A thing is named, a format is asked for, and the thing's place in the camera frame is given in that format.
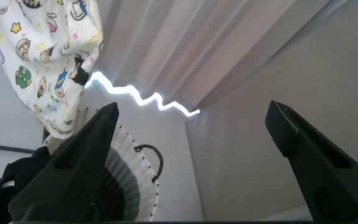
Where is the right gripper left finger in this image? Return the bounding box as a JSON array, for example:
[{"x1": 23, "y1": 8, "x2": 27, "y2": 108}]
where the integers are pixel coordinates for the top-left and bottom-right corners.
[{"x1": 7, "y1": 101, "x2": 120, "y2": 222}]

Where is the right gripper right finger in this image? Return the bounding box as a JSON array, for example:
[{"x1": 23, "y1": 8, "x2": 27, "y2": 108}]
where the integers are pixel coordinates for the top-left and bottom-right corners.
[{"x1": 264, "y1": 99, "x2": 358, "y2": 222}]

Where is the cream printed garment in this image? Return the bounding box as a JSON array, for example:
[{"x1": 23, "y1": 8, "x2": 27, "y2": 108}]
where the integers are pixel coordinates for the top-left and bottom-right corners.
[{"x1": 0, "y1": 0, "x2": 104, "y2": 140}]

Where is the white laundry basket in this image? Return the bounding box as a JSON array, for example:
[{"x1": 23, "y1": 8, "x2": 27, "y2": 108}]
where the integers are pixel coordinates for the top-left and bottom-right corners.
[{"x1": 42, "y1": 107, "x2": 164, "y2": 222}]

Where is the black garment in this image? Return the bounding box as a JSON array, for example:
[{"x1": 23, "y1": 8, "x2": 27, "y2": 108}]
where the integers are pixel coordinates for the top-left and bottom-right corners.
[{"x1": 0, "y1": 146, "x2": 54, "y2": 224}]

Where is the white curtain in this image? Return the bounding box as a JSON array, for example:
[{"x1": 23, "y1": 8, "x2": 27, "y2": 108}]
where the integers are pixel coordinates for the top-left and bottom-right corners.
[{"x1": 84, "y1": 0, "x2": 352, "y2": 118}]

